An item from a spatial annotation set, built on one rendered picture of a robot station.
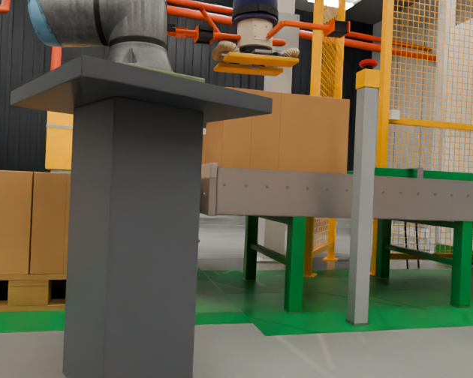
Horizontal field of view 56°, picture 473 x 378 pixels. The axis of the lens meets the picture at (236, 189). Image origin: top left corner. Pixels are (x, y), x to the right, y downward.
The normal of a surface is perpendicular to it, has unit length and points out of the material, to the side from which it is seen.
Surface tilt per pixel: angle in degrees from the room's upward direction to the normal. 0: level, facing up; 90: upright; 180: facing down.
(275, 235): 90
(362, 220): 90
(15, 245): 90
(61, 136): 90
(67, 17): 111
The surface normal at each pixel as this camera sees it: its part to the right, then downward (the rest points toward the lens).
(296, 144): 0.25, 0.01
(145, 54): 0.33, -0.37
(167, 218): 0.65, 0.03
